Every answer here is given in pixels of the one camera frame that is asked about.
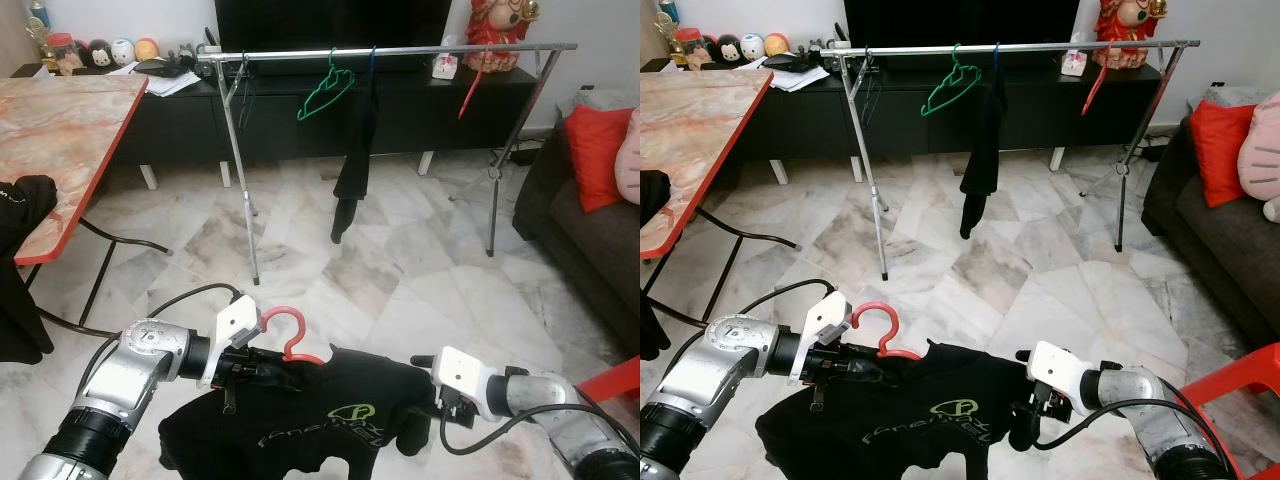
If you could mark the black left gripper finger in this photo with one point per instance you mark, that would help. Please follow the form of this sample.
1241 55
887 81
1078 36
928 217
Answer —
871 377
873 358
280 379
282 361

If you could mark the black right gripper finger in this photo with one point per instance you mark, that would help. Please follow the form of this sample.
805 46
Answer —
412 432
1024 425

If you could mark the red plastic clothes hanger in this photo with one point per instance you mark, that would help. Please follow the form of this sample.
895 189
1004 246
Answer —
876 304
1094 85
474 88
284 310

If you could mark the green plastic clothes hanger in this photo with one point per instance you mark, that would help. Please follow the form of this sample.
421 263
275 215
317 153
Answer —
338 72
962 69

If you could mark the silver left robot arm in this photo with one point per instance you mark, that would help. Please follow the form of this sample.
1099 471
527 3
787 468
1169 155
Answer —
130 360
720 355

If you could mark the blue clothes hanger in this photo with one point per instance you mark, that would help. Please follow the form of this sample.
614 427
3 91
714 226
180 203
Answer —
997 55
373 58

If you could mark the red plastic stool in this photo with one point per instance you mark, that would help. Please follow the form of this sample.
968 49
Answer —
1240 380
615 380

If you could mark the dark grey sofa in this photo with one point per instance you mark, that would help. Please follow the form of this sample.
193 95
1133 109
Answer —
1220 260
580 260

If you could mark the black TV cabinet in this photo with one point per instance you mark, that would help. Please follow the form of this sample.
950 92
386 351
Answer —
820 125
200 130

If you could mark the white papers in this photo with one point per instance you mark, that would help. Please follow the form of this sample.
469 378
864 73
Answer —
797 82
170 86

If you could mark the red cushion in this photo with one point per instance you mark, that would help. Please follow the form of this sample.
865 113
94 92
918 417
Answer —
595 155
1220 150

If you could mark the pink cat face cushion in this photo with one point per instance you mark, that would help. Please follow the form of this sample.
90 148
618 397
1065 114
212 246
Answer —
630 150
1262 150

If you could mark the black flat pouch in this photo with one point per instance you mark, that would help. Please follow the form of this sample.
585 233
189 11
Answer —
165 67
795 62

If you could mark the orange round plush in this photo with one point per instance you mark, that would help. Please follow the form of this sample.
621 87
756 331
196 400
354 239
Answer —
777 45
147 48

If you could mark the white blue round plush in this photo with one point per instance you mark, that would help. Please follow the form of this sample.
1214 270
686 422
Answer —
122 51
751 46

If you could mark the black mouse plush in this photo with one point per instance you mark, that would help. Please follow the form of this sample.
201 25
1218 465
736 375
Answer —
98 54
725 50

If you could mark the black television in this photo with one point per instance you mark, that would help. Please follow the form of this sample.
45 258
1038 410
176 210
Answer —
330 30
960 28

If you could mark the small white pink box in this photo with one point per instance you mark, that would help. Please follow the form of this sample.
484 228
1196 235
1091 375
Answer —
1073 65
445 68

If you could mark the silver metal clothes rack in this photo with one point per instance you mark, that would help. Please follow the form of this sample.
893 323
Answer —
1050 47
420 50

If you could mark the red lidded jar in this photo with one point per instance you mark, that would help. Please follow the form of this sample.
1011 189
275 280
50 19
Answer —
62 52
690 48

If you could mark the red fortune god figurine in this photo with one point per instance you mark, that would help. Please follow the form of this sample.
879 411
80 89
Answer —
495 40
1125 38

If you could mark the gold trophy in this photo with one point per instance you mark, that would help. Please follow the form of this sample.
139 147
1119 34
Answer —
667 18
38 20

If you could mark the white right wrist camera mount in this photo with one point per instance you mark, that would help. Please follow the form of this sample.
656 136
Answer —
1058 368
465 372

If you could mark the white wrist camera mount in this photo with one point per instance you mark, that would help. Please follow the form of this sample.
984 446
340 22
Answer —
822 316
1058 368
465 372
235 320

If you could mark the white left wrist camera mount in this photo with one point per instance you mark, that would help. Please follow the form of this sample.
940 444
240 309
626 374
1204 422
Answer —
822 316
235 320

